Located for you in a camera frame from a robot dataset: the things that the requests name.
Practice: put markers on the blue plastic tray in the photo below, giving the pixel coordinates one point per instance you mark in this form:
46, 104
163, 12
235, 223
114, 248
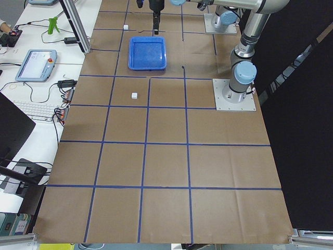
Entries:
147, 53

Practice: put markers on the black power adapter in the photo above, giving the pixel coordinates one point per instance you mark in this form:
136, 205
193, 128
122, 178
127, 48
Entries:
70, 40

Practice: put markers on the green plastic clamp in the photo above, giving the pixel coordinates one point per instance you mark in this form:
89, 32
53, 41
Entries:
52, 25

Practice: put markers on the blue teach pendant tablet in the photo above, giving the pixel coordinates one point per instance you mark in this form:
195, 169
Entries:
37, 65

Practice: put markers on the brown paper table mat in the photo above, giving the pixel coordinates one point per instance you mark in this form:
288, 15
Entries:
166, 167

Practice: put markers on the black electronics board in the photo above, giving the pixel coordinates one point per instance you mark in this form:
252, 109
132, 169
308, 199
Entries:
10, 40

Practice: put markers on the white keyboard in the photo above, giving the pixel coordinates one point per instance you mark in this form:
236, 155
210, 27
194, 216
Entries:
38, 112

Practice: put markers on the black monitor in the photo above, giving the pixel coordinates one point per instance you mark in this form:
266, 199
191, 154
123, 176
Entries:
16, 127

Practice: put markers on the black monitor stand base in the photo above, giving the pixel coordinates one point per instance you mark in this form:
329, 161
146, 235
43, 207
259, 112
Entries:
32, 171

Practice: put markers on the aluminium frame post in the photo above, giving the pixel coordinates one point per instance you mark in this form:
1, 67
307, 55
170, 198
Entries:
75, 22

